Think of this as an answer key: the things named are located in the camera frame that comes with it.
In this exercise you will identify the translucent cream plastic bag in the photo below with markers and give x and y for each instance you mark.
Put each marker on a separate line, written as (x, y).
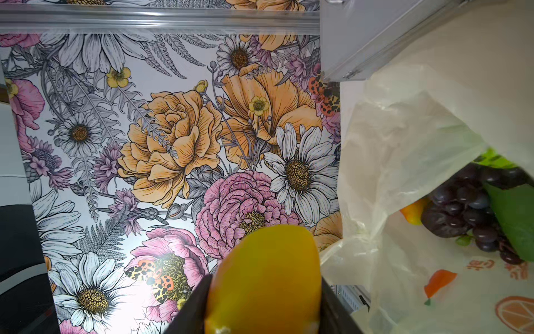
(463, 88)

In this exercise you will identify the silver metal case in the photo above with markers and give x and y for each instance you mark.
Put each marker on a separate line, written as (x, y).
(360, 37)

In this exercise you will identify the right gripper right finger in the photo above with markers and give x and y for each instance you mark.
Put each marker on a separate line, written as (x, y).
(334, 318)

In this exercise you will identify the yellow orange mango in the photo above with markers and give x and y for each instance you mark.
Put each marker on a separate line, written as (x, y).
(269, 283)

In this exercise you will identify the green bumpy fruit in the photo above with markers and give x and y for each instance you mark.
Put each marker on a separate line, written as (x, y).
(491, 158)

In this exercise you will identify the purple grape bunch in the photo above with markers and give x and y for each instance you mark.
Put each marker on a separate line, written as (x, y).
(486, 206)

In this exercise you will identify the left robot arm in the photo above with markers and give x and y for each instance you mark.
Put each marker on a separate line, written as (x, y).
(27, 305)

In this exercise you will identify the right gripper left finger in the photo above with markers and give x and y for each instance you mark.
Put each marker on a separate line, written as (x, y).
(190, 319)

